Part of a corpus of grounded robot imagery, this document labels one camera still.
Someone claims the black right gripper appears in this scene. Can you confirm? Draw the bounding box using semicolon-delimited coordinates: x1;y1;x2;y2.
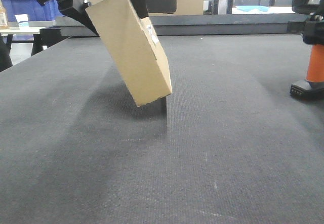
287;15;323;44

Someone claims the orange black barcode scanner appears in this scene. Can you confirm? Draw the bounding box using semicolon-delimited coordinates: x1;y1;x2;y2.
287;0;324;100

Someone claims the small brown cardboard package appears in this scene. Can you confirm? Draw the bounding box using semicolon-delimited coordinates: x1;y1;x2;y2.
86;0;172;107

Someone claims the light blue tray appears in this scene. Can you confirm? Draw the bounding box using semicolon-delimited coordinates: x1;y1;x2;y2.
232;5;273;14

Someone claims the white paper cup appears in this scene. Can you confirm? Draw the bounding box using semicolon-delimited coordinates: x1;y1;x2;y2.
15;14;29;27

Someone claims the blue plastic bin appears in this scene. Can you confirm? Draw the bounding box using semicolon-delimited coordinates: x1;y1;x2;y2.
1;0;63;22

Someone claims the white folding side table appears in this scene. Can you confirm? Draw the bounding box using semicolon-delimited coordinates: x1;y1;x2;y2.
0;19;56;58

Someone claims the black office chair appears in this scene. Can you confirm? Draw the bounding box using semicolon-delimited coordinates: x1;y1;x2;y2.
0;36;13;72

